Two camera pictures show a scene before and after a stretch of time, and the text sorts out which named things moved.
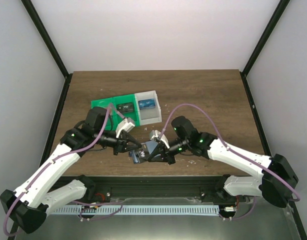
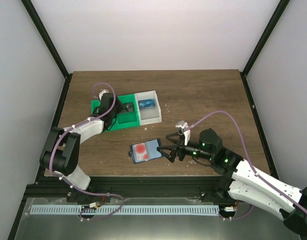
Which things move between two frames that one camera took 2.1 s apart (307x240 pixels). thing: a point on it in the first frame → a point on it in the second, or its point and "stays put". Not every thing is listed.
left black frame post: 38,22 stays put
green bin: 127,105 stays put
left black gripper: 122,144 → 120,107
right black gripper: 165,155 → 173,149
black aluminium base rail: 153,187 stays put
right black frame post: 262,43 stays put
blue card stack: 148,103 stays put
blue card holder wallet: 140,155 stays put
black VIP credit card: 142,155 → 130,107
